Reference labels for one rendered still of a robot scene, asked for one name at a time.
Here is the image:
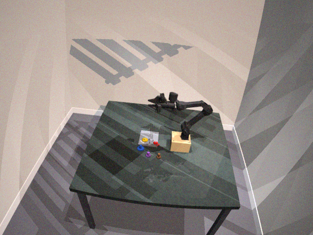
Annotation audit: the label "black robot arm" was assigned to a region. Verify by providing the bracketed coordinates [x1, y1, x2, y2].
[160, 92, 213, 140]

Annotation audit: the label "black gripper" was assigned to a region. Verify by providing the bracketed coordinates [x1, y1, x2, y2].
[148, 95, 168, 113]

